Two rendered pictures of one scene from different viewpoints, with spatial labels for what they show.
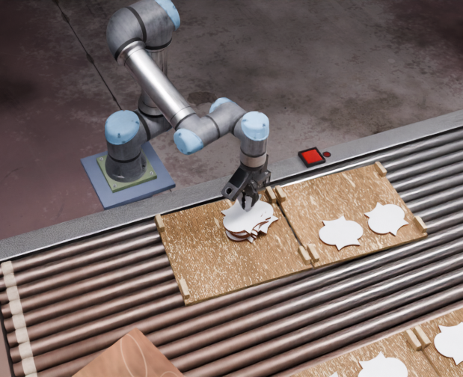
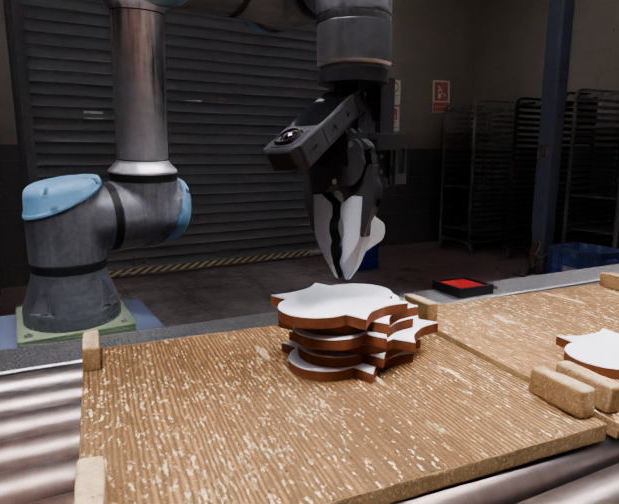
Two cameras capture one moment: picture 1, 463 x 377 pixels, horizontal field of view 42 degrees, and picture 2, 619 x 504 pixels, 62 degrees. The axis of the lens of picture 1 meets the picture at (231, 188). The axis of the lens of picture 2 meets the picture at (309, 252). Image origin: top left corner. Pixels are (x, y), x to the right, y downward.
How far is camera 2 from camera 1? 1.49 m
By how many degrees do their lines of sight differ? 36
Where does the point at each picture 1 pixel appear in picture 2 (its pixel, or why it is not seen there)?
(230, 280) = (307, 470)
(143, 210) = (66, 352)
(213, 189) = (259, 323)
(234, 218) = (312, 301)
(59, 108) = not seen: hidden behind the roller
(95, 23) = not seen: hidden behind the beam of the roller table
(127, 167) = (64, 291)
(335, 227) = (603, 343)
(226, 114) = not seen: outside the picture
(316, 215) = (531, 335)
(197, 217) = (207, 346)
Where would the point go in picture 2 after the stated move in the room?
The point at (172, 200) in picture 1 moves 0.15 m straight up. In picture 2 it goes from (153, 337) to (146, 227)
